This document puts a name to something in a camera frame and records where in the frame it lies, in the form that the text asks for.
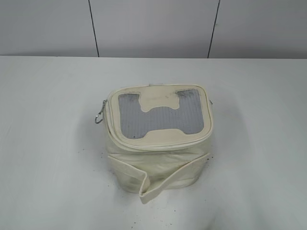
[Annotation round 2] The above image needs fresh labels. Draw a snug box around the cream zippered bag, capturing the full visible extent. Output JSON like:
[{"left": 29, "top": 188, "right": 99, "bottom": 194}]
[{"left": 102, "top": 84, "right": 213, "bottom": 204}]

